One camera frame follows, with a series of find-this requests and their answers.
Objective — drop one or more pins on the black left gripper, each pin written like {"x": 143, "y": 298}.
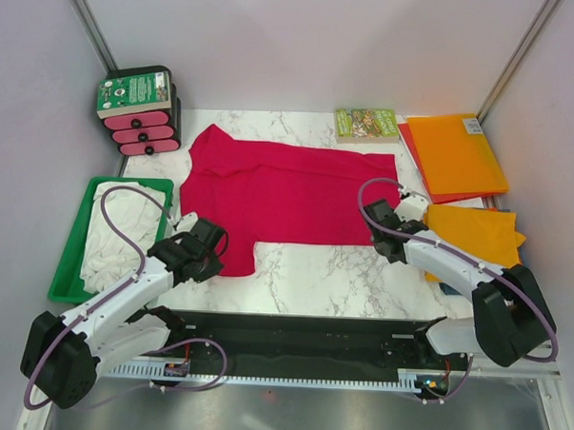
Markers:
{"x": 211, "y": 271}

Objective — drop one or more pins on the magenta pink t-shirt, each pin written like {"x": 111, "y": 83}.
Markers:
{"x": 265, "y": 192}

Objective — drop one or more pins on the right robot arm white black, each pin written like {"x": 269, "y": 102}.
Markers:
{"x": 510, "y": 318}

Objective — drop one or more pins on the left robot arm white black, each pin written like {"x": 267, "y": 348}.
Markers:
{"x": 65, "y": 355}

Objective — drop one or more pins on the blue folded t-shirt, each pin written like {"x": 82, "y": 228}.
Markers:
{"x": 448, "y": 290}

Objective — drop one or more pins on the white crumpled t-shirt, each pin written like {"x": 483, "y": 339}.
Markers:
{"x": 135, "y": 212}

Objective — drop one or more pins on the yellow folded t-shirt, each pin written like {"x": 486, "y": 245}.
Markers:
{"x": 484, "y": 233}

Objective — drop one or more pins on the orange plastic folder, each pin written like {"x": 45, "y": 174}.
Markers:
{"x": 455, "y": 156}

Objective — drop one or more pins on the green illustrated paperback book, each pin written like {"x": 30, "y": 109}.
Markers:
{"x": 369, "y": 126}

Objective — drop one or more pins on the green plastic tray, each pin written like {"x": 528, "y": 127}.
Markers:
{"x": 66, "y": 285}

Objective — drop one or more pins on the black pink drawer unit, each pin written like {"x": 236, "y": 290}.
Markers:
{"x": 146, "y": 133}

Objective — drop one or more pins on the green book on drawers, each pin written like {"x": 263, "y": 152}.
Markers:
{"x": 134, "y": 94}

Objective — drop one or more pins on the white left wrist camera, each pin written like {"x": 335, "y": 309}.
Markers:
{"x": 183, "y": 222}

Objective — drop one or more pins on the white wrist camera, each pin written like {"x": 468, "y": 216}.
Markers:
{"x": 412, "y": 206}
{"x": 183, "y": 222}

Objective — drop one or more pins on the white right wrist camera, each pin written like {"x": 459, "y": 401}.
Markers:
{"x": 412, "y": 206}

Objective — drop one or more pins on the white slotted cable duct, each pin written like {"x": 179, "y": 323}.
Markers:
{"x": 150, "y": 369}

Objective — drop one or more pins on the right aluminium corner post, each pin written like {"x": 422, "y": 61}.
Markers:
{"x": 532, "y": 35}

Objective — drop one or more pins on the aluminium corner post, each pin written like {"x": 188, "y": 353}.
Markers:
{"x": 532, "y": 35}
{"x": 94, "y": 33}

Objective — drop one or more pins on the left aluminium corner post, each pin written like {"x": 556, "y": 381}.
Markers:
{"x": 94, "y": 33}

